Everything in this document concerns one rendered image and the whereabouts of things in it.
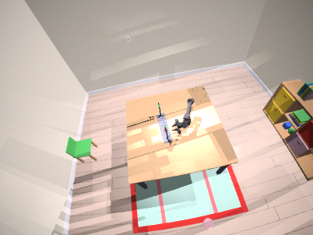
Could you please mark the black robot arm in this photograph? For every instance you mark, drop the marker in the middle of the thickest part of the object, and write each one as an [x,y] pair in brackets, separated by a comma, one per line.
[186,119]

